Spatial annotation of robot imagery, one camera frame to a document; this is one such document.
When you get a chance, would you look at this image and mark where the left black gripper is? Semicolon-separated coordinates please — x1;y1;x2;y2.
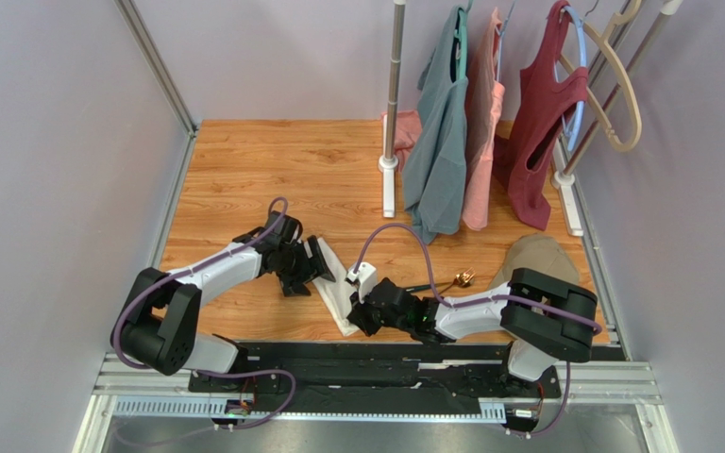
276;236;335;297

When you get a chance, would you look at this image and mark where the white cloth napkin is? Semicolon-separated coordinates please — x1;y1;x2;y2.
312;238;360;337

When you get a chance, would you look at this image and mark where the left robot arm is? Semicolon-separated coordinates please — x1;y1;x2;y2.
110;210;335;376

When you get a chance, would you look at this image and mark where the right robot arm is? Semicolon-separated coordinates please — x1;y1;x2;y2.
345;264;601;382

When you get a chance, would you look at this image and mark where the metal clothes rack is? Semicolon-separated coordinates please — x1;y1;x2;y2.
378;0;683;237

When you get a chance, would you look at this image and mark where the grey-blue hanging shirt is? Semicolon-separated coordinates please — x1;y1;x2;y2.
402;5;468;244

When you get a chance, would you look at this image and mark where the tan baseball cap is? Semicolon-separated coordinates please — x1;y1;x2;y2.
488;233;581;290

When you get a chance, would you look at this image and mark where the salmon pink hanging shirt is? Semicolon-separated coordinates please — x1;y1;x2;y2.
462;8;505;231

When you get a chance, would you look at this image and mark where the light blue hanger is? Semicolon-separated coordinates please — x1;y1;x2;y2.
553;5;589;154

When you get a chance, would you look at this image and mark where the dark red tank top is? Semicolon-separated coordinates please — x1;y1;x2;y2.
492;1;588;231

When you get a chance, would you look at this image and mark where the teal hanger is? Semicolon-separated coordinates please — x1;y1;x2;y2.
452;0;474;81

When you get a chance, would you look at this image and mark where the beige wooden hanger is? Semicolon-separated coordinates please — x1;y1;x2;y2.
579;1;642;152

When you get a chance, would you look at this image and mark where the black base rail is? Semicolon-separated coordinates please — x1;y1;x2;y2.
174;343;565;418

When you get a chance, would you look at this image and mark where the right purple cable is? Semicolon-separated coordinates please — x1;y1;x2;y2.
349;223;604;438

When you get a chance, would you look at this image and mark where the gold fork green handle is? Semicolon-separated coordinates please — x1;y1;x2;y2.
406;268;477;294

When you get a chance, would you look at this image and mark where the aluminium frame post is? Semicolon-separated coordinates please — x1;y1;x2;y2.
113;0;199;134

